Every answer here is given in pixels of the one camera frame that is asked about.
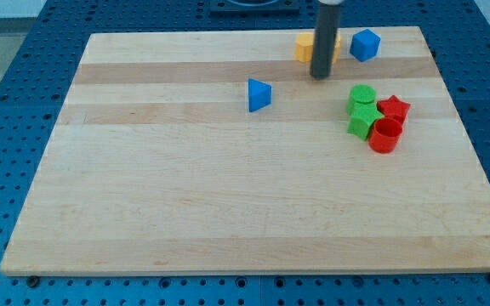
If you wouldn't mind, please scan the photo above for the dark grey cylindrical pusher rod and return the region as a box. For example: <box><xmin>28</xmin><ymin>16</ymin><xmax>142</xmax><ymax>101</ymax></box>
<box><xmin>310</xmin><ymin>0</ymin><xmax>343</xmax><ymax>80</ymax></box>

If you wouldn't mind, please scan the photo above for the blue cube block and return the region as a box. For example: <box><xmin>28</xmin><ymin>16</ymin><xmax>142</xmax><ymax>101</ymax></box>
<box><xmin>350</xmin><ymin>29</ymin><xmax>381</xmax><ymax>62</ymax></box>

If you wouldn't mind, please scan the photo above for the yellow heart block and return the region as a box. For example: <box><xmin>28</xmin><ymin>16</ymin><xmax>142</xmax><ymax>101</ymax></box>
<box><xmin>293</xmin><ymin>32</ymin><xmax>341</xmax><ymax>64</ymax></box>

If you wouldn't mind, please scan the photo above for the green cylinder block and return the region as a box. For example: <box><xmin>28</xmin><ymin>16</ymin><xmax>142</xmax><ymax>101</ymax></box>
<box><xmin>346</xmin><ymin>84</ymin><xmax>377</xmax><ymax>115</ymax></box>

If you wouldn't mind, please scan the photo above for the blue triangle block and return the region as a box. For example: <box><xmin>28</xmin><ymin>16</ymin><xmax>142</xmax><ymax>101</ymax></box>
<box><xmin>248</xmin><ymin>78</ymin><xmax>272</xmax><ymax>112</ymax></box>

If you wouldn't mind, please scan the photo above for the green star block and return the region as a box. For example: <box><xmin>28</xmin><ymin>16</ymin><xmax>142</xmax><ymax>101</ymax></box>
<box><xmin>347</xmin><ymin>104</ymin><xmax>384</xmax><ymax>141</ymax></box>

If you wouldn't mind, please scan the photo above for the red star block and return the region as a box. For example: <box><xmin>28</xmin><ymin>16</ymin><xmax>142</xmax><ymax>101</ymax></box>
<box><xmin>377</xmin><ymin>95</ymin><xmax>411</xmax><ymax>125</ymax></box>

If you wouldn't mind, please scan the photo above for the red cylinder block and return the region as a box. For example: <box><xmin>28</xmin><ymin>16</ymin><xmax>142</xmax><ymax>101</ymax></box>
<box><xmin>368</xmin><ymin>117</ymin><xmax>403</xmax><ymax>154</ymax></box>

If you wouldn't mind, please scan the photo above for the light wooden board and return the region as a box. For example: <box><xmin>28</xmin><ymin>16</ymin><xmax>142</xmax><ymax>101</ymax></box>
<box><xmin>0</xmin><ymin>26</ymin><xmax>490</xmax><ymax>276</ymax></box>

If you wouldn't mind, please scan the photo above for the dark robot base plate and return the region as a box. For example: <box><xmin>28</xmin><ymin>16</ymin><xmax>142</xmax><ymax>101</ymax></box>
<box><xmin>208</xmin><ymin>0</ymin><xmax>300</xmax><ymax>14</ymax></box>

